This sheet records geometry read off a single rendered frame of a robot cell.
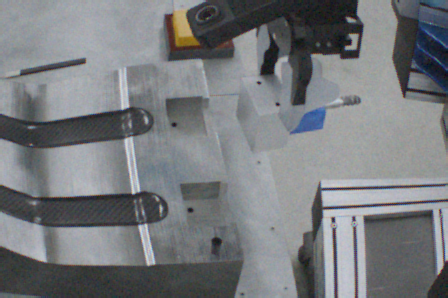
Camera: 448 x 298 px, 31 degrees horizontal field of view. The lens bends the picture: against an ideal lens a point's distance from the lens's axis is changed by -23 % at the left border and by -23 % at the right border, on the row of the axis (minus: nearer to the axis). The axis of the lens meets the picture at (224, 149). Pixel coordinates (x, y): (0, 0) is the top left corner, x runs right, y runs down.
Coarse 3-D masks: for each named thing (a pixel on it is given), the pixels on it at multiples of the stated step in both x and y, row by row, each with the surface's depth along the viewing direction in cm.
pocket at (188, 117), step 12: (192, 96) 105; (168, 108) 105; (180, 108) 106; (192, 108) 106; (204, 108) 106; (168, 120) 106; (180, 120) 106; (192, 120) 106; (204, 120) 105; (180, 132) 105; (192, 132) 105; (204, 132) 105
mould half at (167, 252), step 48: (0, 96) 100; (48, 96) 104; (96, 96) 104; (144, 96) 104; (0, 144) 95; (96, 144) 100; (144, 144) 100; (192, 144) 101; (48, 192) 95; (96, 192) 96; (0, 240) 86; (48, 240) 91; (96, 240) 92; (144, 240) 93; (192, 240) 93; (0, 288) 93; (48, 288) 93; (96, 288) 94; (144, 288) 95; (192, 288) 96
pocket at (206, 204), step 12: (192, 192) 99; (204, 192) 99; (216, 192) 99; (192, 204) 99; (204, 204) 99; (216, 204) 100; (228, 204) 98; (192, 216) 98; (204, 216) 99; (216, 216) 99; (228, 216) 97
